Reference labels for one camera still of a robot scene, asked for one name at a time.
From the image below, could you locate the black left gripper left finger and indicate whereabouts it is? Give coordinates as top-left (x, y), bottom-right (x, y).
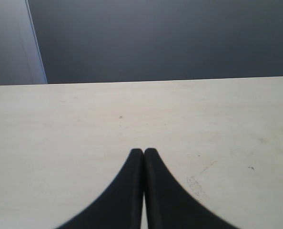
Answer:
top-left (59, 148), bottom-right (144, 229)

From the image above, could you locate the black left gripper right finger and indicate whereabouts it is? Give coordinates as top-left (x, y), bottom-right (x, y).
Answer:
top-left (144, 148), bottom-right (235, 229)

